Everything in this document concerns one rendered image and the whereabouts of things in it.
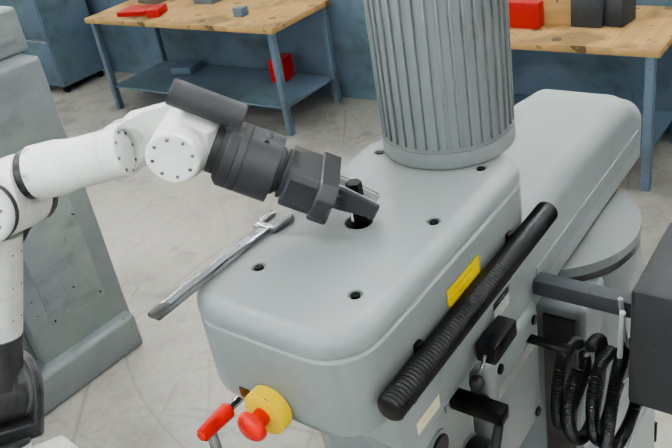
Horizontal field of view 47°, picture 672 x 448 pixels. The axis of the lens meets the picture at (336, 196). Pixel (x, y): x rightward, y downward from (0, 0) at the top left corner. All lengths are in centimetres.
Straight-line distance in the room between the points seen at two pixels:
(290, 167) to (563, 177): 59
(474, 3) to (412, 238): 31
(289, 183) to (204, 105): 14
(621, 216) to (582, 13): 331
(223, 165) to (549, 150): 69
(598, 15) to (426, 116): 378
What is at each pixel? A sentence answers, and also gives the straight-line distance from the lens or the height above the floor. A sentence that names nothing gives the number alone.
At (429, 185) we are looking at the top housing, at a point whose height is 189.
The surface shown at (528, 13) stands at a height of 98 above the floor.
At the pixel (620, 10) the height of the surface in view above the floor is 98.
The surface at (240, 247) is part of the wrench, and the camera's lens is 99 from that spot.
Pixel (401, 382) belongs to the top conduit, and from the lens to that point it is 88.
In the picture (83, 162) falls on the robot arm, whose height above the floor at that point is 204.
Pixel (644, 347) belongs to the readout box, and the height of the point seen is 163.
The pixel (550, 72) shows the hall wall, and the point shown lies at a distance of 563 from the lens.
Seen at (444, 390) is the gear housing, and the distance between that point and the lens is 107.
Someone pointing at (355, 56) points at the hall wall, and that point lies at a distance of 640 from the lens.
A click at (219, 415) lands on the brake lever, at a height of 171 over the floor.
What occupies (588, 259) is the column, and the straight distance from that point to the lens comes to 149.
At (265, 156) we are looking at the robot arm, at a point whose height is 202.
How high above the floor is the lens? 240
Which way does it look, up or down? 28 degrees down
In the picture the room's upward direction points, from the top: 10 degrees counter-clockwise
